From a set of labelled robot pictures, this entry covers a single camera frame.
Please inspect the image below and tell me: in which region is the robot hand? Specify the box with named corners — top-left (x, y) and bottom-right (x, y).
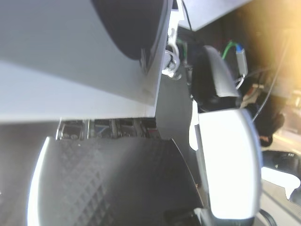
top-left (27, 44), bottom-right (263, 226)

